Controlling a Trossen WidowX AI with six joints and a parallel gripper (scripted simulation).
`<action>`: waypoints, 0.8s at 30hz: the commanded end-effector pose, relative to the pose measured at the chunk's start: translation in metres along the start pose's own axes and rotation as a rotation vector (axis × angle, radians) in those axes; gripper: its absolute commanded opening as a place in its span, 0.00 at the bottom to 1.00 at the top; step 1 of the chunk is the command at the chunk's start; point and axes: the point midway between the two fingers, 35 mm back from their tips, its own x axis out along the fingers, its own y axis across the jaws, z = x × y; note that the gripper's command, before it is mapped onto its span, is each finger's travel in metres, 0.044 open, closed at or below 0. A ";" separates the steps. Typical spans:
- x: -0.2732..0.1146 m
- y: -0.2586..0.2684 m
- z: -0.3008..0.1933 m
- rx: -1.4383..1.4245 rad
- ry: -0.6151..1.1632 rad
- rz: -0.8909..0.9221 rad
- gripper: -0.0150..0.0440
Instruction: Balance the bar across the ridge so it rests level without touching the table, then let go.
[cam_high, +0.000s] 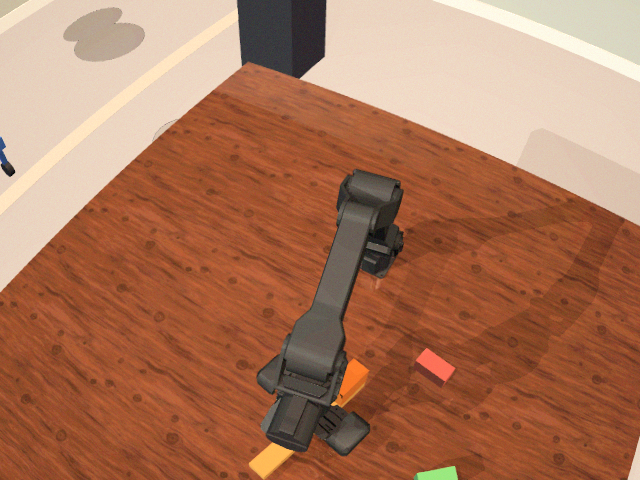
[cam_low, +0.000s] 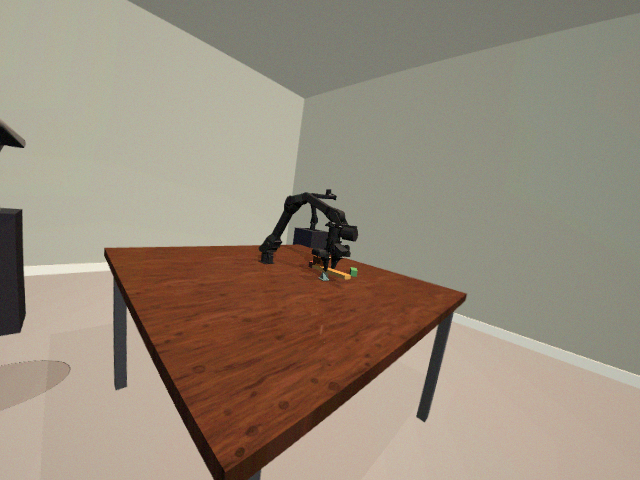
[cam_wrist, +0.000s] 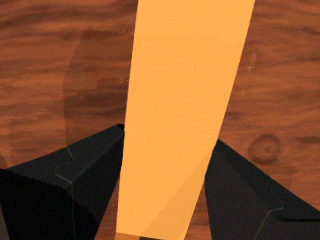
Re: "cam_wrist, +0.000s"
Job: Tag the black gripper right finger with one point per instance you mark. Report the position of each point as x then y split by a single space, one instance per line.
244 203

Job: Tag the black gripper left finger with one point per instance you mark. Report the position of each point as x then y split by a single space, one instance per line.
62 195

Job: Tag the orange bar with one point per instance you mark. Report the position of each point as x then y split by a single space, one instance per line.
184 60

